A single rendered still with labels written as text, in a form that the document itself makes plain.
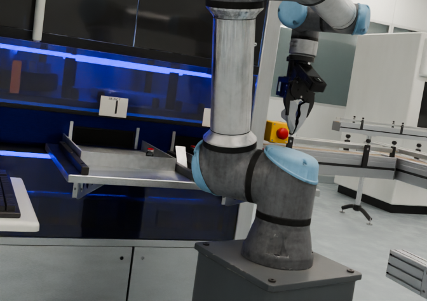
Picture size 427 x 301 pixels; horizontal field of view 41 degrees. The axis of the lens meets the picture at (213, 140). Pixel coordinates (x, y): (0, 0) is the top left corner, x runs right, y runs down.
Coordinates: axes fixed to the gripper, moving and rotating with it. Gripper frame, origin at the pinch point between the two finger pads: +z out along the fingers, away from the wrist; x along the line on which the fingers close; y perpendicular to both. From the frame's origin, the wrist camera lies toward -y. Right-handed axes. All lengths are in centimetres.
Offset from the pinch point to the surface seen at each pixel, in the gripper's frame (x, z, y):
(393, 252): -84, 50, 46
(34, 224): 68, 24, -17
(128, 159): 42.3, 13.6, 11.8
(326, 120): -351, 19, 498
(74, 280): 48, 58, 38
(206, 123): 10.7, 4.0, 37.7
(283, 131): -16.5, 3.7, 34.3
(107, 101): 44, 1, 38
